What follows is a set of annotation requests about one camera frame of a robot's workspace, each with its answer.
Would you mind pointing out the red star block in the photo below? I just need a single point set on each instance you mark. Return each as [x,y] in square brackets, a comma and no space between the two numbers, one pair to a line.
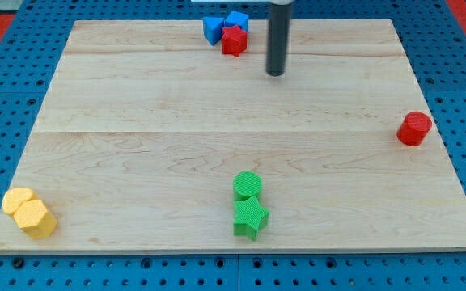
[234,40]

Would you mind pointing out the blue cube block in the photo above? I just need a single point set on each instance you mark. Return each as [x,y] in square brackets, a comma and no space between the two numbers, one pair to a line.
[237,18]

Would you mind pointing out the red cylinder block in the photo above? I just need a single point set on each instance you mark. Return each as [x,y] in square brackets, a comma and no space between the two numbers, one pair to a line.
[414,128]

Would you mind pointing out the blue triangle block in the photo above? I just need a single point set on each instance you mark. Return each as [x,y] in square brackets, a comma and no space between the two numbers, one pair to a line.
[212,29]

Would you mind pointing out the green cylinder block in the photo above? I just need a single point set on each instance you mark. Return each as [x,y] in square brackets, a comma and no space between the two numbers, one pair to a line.
[246,184]

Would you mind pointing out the yellow rounded block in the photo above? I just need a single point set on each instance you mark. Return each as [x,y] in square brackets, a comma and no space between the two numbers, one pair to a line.
[14,197]

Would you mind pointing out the yellow hexagon block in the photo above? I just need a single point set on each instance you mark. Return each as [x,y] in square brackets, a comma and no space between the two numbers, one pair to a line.
[35,220]

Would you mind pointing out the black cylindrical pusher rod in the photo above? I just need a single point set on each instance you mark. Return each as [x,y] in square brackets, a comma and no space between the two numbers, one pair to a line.
[280,13]

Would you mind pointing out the green star block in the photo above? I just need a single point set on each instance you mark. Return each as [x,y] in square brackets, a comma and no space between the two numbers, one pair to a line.
[250,217]

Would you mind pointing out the light wooden board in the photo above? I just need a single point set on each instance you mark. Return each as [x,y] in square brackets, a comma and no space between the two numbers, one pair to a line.
[145,125]

